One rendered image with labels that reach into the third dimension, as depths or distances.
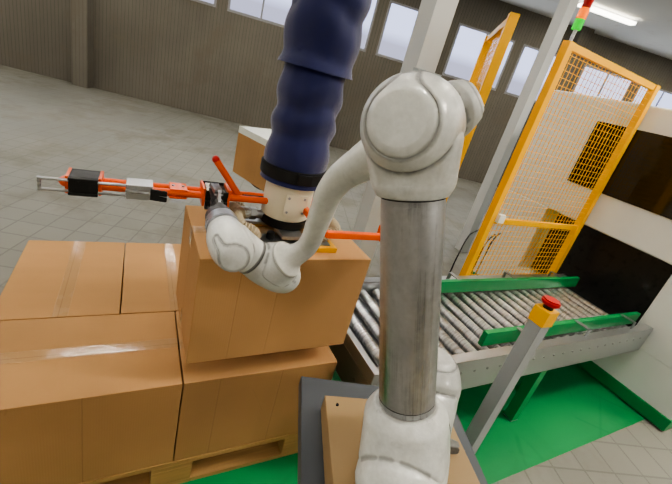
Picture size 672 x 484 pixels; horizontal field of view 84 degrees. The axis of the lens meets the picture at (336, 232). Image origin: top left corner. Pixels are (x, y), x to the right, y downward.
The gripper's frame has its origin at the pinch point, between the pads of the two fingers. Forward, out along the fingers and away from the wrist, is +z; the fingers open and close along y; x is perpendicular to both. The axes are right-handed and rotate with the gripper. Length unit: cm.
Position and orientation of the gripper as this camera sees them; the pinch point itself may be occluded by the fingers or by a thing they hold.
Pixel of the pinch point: (210, 193)
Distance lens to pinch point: 127.0
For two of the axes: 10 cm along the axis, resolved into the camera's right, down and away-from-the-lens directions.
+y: -2.6, 8.9, 3.8
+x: 8.7, 0.5, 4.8
